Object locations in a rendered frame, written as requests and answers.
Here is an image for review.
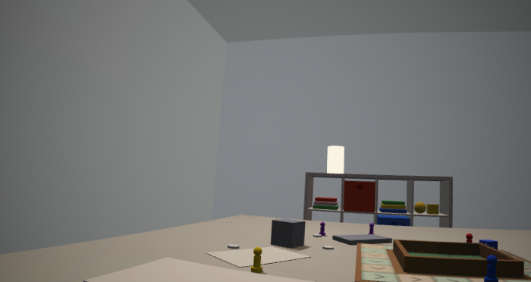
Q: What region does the blue pawn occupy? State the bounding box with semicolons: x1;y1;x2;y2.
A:
484;255;498;282

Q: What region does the yellow game pawn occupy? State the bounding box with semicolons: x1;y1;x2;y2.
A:
251;247;262;273

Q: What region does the blue die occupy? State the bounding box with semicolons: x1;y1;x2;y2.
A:
479;240;498;250

